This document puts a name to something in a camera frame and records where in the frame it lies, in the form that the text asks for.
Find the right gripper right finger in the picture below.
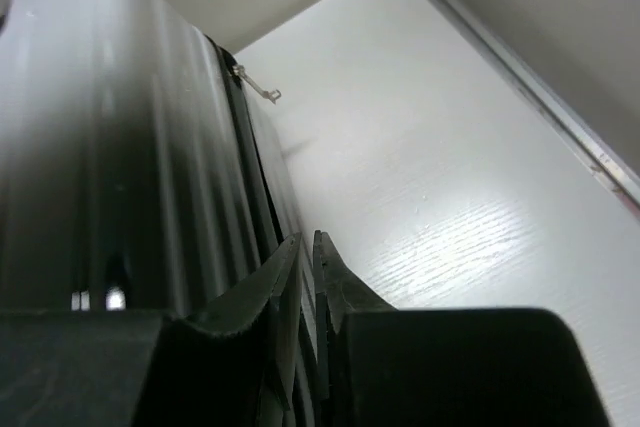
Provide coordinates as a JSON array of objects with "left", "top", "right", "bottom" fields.
[{"left": 313, "top": 231, "right": 610, "bottom": 426}]

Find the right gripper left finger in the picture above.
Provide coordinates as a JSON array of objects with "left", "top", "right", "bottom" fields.
[{"left": 1, "top": 234, "right": 301, "bottom": 426}]

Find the white black hard-shell suitcase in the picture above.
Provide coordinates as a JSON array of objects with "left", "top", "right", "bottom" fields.
[{"left": 1, "top": 0, "right": 319, "bottom": 426}]

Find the silver zipper pull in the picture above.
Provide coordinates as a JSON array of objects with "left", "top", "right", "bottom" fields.
[{"left": 232, "top": 64, "right": 282, "bottom": 104}]

